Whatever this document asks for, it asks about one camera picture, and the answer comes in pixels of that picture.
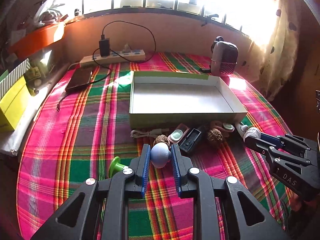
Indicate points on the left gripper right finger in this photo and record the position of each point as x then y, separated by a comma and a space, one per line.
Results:
180, 167

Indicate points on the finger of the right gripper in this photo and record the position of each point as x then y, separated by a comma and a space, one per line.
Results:
259, 146
271, 140

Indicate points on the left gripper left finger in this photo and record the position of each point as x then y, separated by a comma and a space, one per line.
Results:
141, 165

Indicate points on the clear round white-lid jar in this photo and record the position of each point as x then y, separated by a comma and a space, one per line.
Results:
244, 131

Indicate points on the black rectangular battery case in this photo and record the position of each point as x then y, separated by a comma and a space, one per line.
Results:
188, 145

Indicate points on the blue-white round knob toy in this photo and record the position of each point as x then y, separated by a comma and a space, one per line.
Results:
160, 155

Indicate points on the green suction cup gadget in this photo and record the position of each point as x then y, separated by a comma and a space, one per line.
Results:
115, 166

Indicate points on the pink case green lid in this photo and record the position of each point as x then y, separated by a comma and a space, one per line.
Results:
179, 133

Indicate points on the brown walnut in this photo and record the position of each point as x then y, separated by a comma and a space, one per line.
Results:
161, 138
214, 136

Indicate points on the white and green cardboard tray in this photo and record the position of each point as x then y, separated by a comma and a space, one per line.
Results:
165, 99

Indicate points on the patterned cream curtain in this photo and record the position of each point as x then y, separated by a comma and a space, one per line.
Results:
274, 28

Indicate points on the grey red mesh heater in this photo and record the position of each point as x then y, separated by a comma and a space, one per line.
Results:
224, 58

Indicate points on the black phone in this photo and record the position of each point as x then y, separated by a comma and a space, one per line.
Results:
79, 80

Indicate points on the white power strip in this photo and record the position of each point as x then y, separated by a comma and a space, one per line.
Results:
118, 57

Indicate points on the black charger adapter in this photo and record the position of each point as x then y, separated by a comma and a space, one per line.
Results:
104, 47

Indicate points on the yellow box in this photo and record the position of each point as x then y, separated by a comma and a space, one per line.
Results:
13, 105

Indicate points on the orange planter tray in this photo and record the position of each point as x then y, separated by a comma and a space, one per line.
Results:
37, 40

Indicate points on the striped white green box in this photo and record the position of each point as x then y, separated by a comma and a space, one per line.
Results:
13, 77

